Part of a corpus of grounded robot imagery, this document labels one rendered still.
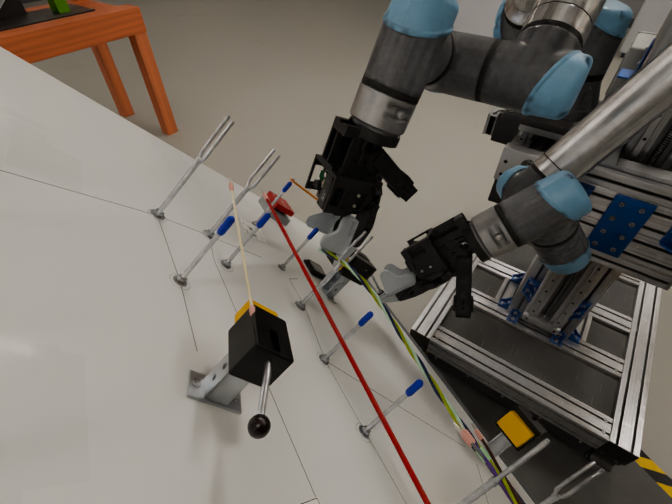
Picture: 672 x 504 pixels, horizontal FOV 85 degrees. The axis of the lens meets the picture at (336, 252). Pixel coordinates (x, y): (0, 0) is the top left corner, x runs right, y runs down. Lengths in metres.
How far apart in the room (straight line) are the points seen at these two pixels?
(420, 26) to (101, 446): 0.45
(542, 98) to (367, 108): 0.20
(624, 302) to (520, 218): 1.59
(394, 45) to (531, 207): 0.30
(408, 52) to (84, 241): 0.37
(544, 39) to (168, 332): 0.50
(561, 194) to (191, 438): 0.53
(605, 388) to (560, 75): 1.45
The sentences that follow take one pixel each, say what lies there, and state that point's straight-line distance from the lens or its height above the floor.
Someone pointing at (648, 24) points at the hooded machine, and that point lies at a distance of 6.27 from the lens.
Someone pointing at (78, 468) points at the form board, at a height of 1.36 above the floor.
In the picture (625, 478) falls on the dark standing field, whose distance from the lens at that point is 1.94.
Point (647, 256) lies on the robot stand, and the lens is 1.25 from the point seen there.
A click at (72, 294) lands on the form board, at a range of 0.32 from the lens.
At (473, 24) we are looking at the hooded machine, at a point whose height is 0.49.
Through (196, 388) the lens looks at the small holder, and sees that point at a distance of 0.31.
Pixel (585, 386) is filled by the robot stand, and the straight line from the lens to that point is 1.78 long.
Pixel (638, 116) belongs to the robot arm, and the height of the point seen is 1.32.
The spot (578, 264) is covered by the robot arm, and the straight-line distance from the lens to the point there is 0.72.
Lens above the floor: 1.57
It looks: 45 degrees down
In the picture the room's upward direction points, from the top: straight up
